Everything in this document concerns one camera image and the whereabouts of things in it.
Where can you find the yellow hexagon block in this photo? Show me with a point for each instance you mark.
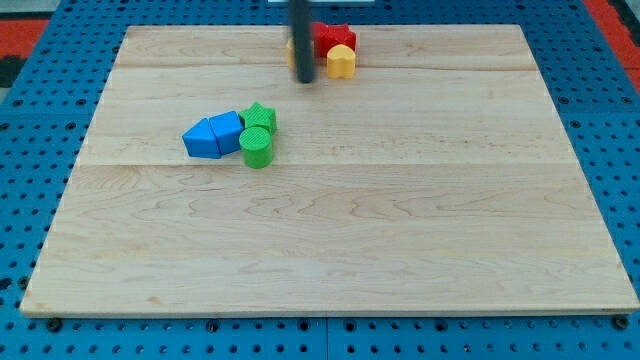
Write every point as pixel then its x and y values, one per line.
pixel 290 55

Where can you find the green cylinder block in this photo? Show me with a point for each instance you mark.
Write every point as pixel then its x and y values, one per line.
pixel 256 147

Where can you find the green star block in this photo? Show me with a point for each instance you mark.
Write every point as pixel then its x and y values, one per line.
pixel 258 115

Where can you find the blue cube block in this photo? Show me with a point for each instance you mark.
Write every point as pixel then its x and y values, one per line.
pixel 227 128

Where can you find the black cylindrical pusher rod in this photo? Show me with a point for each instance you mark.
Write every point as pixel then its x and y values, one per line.
pixel 300 22

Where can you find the wooden board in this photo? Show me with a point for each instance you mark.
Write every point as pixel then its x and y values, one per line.
pixel 438 181

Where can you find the blue triangle block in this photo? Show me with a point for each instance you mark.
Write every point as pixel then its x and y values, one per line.
pixel 200 141

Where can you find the red star block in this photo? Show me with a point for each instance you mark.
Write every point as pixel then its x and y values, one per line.
pixel 335 35

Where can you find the red block behind rod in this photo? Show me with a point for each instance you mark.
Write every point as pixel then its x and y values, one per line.
pixel 318 31

